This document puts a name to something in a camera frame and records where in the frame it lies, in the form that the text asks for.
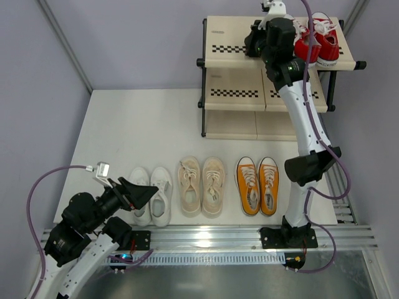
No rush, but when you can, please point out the red canvas sneaker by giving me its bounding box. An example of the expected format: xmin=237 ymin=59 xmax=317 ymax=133
xmin=292 ymin=19 xmax=322 ymax=67
xmin=312 ymin=12 xmax=339 ymax=67

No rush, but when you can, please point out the beige lace sneaker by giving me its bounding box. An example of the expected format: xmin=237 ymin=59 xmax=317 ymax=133
xmin=202 ymin=157 xmax=225 ymax=219
xmin=178 ymin=156 xmax=201 ymax=217

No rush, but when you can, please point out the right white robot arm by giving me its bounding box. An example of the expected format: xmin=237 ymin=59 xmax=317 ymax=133
xmin=244 ymin=17 xmax=342 ymax=249

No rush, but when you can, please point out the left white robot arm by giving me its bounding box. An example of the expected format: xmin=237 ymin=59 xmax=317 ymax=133
xmin=28 ymin=178 xmax=158 ymax=298

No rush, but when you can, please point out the beige three-tier shoe shelf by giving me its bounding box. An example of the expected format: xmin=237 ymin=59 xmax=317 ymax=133
xmin=196 ymin=16 xmax=367 ymax=143

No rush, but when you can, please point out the white sneaker right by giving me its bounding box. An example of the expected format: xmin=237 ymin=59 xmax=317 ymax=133
xmin=150 ymin=167 xmax=173 ymax=227

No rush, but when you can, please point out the orange canvas sneaker left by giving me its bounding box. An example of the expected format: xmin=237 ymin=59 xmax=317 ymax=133
xmin=235 ymin=156 xmax=260 ymax=217

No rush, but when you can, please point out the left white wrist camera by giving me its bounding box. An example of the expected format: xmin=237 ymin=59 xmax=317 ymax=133
xmin=85 ymin=161 xmax=111 ymax=187

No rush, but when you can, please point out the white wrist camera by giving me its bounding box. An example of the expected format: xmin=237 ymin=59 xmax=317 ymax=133
xmin=258 ymin=0 xmax=287 ymax=29
xmin=85 ymin=161 xmax=111 ymax=187

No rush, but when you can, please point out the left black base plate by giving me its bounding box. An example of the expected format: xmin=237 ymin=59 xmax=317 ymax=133
xmin=123 ymin=230 xmax=151 ymax=251

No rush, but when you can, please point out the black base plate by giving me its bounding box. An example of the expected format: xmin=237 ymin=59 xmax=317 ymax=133
xmin=123 ymin=230 xmax=151 ymax=251
xmin=259 ymin=225 xmax=319 ymax=249

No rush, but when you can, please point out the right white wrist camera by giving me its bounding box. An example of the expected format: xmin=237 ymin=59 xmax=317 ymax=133
xmin=258 ymin=0 xmax=287 ymax=29

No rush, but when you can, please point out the slotted cable duct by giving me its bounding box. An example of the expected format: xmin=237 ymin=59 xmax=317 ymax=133
xmin=99 ymin=251 xmax=286 ymax=266

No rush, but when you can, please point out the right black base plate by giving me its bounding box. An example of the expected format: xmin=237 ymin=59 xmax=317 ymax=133
xmin=259 ymin=225 xmax=319 ymax=249

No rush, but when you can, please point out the aluminium mounting rail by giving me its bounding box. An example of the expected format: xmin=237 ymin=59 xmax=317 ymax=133
xmin=132 ymin=224 xmax=378 ymax=252

